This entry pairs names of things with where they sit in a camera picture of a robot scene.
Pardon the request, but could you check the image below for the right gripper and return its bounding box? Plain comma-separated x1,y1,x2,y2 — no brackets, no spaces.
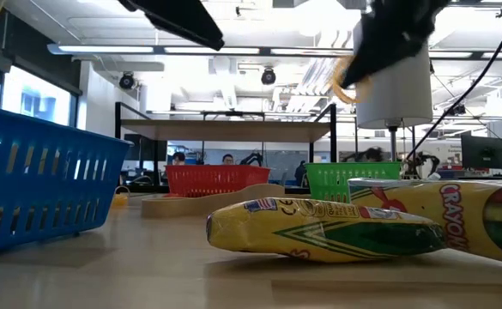
340,0,449,89

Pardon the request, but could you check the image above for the yellow crayon pack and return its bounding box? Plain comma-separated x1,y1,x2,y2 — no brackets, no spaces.
206,197,448,264
347,178,502,268

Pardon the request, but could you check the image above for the tan rubber band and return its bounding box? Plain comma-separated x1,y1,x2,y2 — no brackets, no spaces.
141,183,286,219

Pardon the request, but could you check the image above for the white shade table lamp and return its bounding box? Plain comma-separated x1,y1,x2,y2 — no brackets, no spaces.
353,8,434,163

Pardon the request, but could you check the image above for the long ceiling light strip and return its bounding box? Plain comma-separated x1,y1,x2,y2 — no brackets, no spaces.
46,42,502,60

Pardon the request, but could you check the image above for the green plastic basket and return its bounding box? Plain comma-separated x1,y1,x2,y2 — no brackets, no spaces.
305,161,402,205

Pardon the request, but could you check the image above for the black computer monitor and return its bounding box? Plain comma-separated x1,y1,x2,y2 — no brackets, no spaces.
460,134,502,171

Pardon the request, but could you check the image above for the red plastic basket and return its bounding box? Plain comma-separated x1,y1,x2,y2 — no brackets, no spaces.
164,165,272,198

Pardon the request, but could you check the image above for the blue plastic basket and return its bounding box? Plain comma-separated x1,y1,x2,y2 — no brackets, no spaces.
0,104,134,258

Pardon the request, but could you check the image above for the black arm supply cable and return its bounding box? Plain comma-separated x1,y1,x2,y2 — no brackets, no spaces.
404,0,502,161

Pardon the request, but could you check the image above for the wooden shelf riser black frame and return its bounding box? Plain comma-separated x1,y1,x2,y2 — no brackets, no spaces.
113,101,338,190

